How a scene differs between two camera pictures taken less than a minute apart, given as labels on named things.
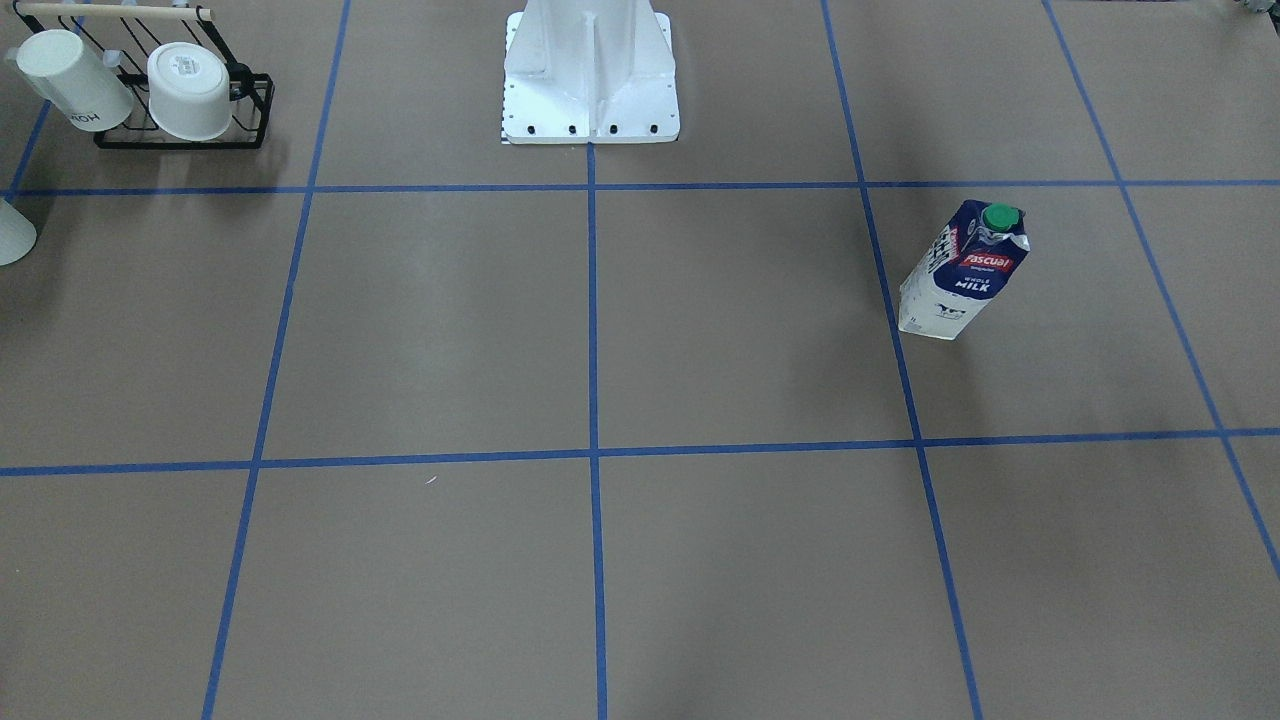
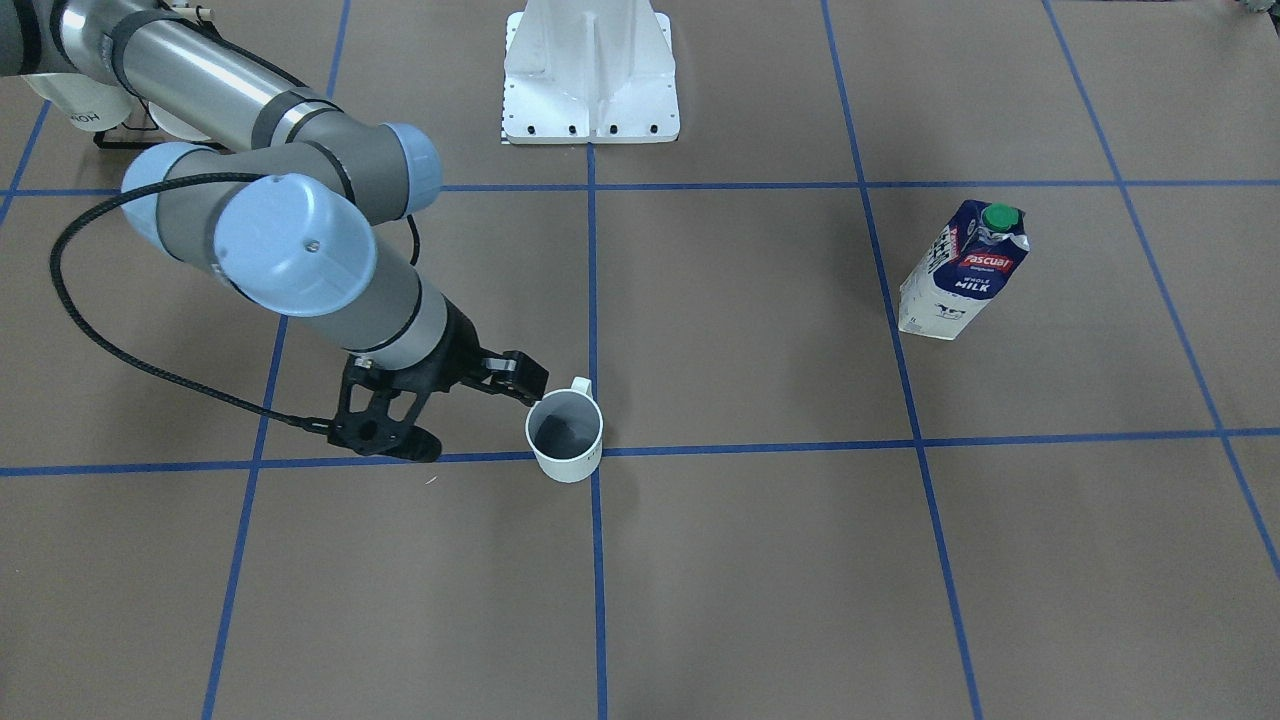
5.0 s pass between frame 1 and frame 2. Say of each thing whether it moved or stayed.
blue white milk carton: stayed
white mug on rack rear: stayed
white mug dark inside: moved
